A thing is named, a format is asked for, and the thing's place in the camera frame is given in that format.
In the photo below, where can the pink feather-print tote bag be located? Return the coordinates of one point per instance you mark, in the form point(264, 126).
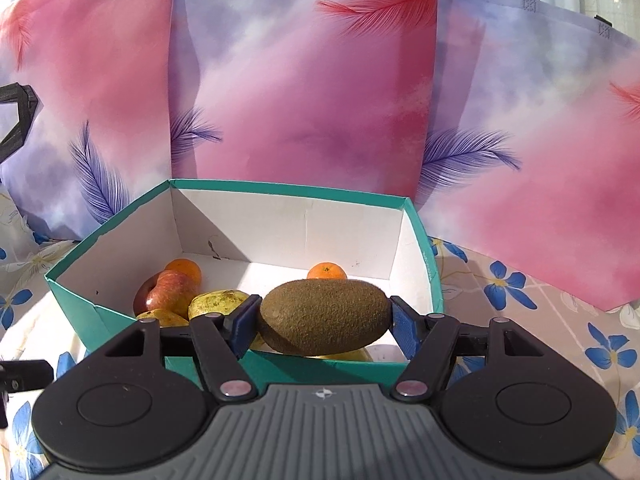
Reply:
point(300, 110)
point(100, 85)
point(550, 185)

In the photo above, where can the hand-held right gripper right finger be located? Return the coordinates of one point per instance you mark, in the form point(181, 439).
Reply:
point(405, 330)

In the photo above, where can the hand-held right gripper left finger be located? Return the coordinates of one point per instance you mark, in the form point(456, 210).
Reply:
point(245, 325)

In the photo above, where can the red-yellow apple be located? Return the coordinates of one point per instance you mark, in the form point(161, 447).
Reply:
point(165, 295)

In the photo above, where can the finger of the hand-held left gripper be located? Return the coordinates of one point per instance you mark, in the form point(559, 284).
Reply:
point(27, 375)

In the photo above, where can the yellow-green pear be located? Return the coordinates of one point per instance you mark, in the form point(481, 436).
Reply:
point(217, 305)
point(160, 318)

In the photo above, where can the black plastic frame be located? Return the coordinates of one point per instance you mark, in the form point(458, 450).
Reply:
point(22, 110)

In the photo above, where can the orange tangerine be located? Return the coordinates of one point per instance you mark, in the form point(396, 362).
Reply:
point(326, 271)
point(184, 270)

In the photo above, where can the brown kiwi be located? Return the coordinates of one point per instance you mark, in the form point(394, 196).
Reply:
point(325, 317)

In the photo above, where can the teal cardboard box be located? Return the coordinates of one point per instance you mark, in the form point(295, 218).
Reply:
point(300, 230)

